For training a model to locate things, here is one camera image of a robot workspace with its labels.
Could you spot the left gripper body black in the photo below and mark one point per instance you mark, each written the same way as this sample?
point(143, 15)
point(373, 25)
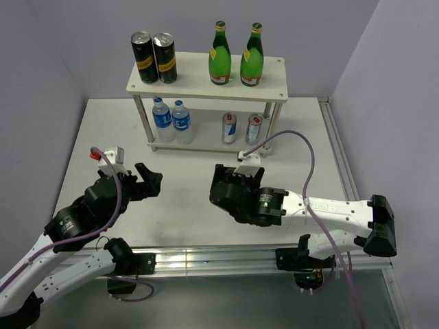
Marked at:
point(133, 190)

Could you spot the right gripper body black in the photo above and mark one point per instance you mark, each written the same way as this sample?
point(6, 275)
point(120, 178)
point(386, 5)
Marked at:
point(243, 181)

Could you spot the aluminium frame rail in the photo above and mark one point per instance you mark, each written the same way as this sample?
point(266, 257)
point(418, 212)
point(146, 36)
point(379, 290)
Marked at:
point(117, 122)

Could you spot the Pocari Sweat bottle front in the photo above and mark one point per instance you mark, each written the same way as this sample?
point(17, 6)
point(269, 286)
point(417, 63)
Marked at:
point(163, 121)

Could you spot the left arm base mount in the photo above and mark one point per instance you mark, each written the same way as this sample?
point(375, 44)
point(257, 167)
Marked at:
point(123, 281)

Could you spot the black can left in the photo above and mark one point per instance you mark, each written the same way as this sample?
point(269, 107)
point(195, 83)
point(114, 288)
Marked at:
point(142, 47)

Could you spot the black can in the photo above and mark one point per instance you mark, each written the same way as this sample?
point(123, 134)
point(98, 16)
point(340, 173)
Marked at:
point(142, 47)
point(164, 50)

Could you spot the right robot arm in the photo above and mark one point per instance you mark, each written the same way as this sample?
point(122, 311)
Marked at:
point(326, 216)

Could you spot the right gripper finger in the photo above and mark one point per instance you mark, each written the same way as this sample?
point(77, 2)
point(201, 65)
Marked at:
point(223, 180)
point(257, 178)

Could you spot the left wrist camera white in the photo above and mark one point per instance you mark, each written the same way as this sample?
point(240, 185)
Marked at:
point(115, 156)

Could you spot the green glass bottle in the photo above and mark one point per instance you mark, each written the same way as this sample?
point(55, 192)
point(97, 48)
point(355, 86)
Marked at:
point(252, 60)
point(219, 56)

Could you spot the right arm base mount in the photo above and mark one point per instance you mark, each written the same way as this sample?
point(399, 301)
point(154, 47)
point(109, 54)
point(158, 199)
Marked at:
point(308, 272)

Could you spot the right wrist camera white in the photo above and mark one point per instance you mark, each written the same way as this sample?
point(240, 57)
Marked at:
point(248, 164)

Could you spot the silver blue can front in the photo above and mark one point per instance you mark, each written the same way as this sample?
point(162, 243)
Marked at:
point(229, 124)

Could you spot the pocari sweat bottle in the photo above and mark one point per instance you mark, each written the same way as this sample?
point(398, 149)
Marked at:
point(182, 123)
point(163, 121)

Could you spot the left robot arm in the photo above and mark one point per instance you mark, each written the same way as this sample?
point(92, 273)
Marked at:
point(31, 284)

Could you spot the white two-tier shelf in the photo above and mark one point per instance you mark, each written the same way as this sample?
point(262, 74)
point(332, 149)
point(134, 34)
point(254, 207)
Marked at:
point(205, 85)

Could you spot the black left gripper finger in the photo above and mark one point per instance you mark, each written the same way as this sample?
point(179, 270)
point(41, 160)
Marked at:
point(103, 178)
point(151, 184)

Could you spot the silver blue can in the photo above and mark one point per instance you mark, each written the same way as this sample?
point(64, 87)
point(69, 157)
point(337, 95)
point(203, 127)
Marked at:
point(254, 125)
point(229, 124)

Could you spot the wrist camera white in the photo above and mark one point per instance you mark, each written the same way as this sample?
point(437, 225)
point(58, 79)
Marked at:
point(248, 164)
point(115, 156)

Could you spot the black can right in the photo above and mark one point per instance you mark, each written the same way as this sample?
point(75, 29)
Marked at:
point(164, 50)

